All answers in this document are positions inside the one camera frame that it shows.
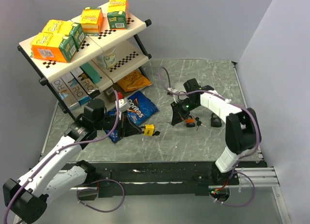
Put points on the left white RO box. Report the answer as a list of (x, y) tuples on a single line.
[(65, 94)]

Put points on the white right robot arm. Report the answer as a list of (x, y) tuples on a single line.
[(242, 134)]

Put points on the orange yellow sponge pack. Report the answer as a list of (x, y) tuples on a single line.
[(91, 20)]

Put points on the orange padlock key bunch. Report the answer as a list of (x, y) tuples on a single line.
[(199, 123)]

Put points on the white ro box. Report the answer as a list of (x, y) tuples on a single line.
[(76, 89), (65, 94)]

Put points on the yellow honey dijon chip bag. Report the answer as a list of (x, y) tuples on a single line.
[(133, 81)]

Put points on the middle white RO box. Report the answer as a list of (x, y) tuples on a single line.
[(76, 89)]

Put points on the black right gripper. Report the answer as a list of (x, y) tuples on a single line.
[(178, 115)]

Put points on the orange padlock with keys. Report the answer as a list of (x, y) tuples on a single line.
[(190, 122)]

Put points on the white paper cup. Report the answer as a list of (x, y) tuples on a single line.
[(107, 59)]

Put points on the green yellow sponge box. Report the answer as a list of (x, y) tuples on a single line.
[(117, 14)]

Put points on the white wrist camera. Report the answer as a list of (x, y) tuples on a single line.
[(174, 93), (123, 104)]

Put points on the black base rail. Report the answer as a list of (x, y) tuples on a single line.
[(158, 178)]

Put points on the brown snack bag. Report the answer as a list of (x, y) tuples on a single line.
[(109, 92)]

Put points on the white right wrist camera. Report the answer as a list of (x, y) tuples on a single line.
[(174, 93)]

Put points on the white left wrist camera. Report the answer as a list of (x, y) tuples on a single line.
[(123, 104)]

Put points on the grey silver sponge pad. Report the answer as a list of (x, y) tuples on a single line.
[(179, 86)]

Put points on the front orange sponge box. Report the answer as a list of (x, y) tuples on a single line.
[(53, 46)]

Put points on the teal box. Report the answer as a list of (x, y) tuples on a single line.
[(91, 72)]

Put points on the beige two-tier shelf rack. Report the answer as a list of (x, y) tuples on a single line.
[(130, 51)]

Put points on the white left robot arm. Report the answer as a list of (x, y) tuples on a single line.
[(29, 196)]

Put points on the blue Doritos chip bag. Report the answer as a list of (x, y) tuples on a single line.
[(141, 109)]

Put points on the yellow padlock with key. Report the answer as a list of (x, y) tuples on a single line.
[(149, 130)]

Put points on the black padlock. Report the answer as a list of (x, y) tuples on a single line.
[(215, 121)]

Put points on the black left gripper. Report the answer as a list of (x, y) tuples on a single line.
[(122, 132)]

